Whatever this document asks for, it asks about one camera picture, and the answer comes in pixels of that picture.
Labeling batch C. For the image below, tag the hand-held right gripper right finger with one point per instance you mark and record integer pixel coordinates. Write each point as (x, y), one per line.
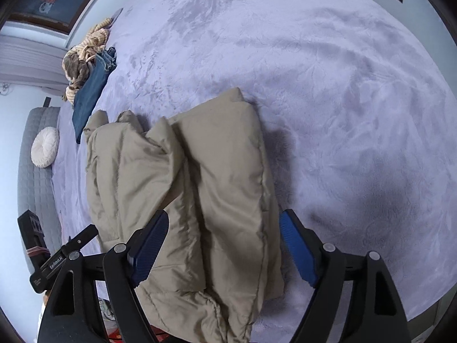
(296, 246)

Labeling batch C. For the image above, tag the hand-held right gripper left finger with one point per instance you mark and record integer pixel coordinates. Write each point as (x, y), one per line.
(151, 246)

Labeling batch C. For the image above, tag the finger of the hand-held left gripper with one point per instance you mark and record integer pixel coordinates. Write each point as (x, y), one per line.
(84, 235)

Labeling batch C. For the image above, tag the beige down jacket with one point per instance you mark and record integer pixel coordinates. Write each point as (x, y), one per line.
(221, 185)

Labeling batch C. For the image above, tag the grey quilted headboard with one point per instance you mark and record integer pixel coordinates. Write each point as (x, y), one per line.
(34, 193)

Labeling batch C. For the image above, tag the round white pleated cushion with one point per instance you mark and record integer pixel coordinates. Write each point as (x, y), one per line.
(45, 147)

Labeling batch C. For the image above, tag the blue denim jeans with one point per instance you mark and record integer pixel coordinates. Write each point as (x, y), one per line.
(89, 96)

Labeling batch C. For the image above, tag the lavender plush bed blanket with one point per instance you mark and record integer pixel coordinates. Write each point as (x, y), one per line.
(339, 96)

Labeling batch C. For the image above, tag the small grey flat device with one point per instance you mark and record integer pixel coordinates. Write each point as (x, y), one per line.
(116, 14)

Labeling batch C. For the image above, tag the dark framed window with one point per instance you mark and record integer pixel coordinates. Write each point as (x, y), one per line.
(25, 7)

